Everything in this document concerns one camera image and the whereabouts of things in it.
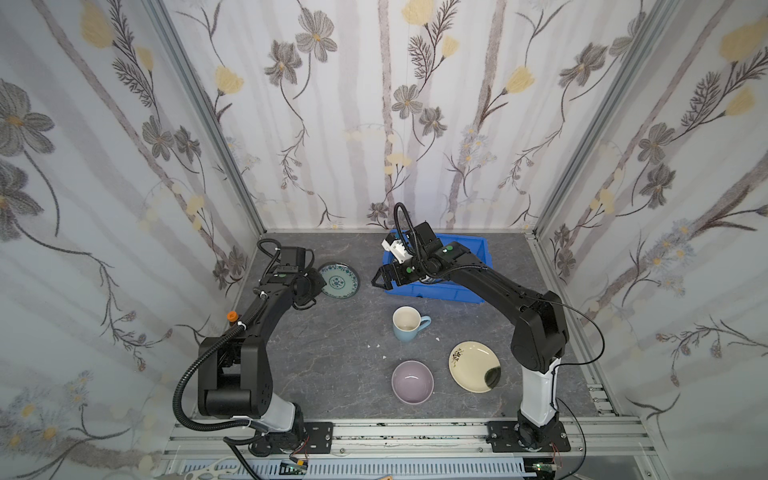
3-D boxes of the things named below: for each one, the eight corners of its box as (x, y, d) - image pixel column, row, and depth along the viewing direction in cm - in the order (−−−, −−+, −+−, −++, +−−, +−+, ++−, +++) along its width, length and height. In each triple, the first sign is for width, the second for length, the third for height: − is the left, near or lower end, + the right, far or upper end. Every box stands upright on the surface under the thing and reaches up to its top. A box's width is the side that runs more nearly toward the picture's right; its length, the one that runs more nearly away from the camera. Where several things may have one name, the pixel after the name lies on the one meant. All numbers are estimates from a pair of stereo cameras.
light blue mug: (392, 342, 93) (393, 327, 84) (392, 321, 97) (393, 305, 89) (427, 343, 93) (431, 327, 85) (425, 322, 98) (429, 305, 89)
